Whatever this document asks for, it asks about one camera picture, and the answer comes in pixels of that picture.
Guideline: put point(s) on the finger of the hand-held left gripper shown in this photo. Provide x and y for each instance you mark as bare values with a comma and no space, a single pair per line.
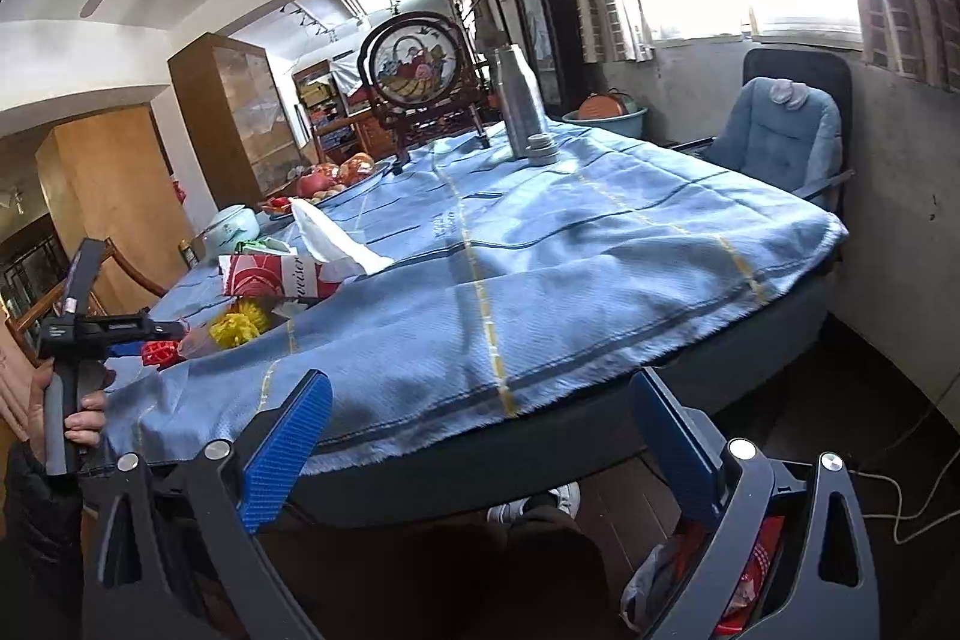
161,330

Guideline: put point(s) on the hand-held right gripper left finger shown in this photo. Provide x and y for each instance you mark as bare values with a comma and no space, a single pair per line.
289,437

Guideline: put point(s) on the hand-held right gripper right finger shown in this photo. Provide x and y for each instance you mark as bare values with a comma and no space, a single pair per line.
675,445

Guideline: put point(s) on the clear plastic wrapper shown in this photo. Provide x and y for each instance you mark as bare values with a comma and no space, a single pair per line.
199,341

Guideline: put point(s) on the yellow wrapper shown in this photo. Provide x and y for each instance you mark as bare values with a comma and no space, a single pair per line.
236,326

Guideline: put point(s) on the red white paper box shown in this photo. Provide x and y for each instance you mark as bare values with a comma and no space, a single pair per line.
277,278

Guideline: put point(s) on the green packet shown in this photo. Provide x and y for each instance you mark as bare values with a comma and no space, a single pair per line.
262,248

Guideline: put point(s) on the bagged trash bin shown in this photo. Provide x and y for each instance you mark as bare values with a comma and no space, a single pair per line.
656,584

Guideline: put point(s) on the white tissue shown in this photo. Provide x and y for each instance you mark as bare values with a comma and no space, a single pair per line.
330,239

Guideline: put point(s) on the person's left forearm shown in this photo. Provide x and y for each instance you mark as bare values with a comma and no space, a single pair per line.
37,535

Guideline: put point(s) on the person's left hand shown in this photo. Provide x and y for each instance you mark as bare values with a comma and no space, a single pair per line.
82,430

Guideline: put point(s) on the wooden chair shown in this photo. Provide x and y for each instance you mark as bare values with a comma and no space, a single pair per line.
142,276

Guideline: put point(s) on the white green ceramic jar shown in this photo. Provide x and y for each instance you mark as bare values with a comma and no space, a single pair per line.
232,231

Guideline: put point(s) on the white shoe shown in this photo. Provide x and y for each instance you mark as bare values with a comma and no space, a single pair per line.
506,511
564,499

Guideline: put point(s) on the wooden door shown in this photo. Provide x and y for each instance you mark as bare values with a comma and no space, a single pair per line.
112,190

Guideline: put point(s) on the blue checked tablecloth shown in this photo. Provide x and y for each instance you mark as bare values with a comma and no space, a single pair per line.
562,280

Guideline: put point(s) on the red apple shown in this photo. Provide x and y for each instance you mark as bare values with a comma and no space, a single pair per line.
311,184

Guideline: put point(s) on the person's legs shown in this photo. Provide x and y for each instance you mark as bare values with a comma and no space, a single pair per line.
450,580

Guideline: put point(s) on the wooden glass display cabinet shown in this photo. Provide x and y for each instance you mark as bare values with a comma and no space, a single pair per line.
240,108

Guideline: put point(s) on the fruit plate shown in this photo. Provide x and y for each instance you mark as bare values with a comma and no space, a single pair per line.
352,190

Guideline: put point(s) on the wrapped orange fruit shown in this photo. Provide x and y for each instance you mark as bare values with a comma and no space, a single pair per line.
356,168

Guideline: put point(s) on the white hanging cloth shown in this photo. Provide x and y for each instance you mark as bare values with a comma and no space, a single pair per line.
349,72

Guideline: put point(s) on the metal thermos cap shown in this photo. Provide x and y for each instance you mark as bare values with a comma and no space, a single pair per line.
541,151

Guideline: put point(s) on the blue chair cushion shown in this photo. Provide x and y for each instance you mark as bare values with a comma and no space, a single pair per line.
780,138

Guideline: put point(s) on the teal plastic basin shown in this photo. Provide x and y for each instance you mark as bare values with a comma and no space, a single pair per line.
611,124

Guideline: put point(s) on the round embroidered table screen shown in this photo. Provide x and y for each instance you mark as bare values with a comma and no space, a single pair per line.
409,59

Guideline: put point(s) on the dark framed picture cabinet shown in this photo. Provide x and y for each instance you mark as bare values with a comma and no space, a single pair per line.
544,10

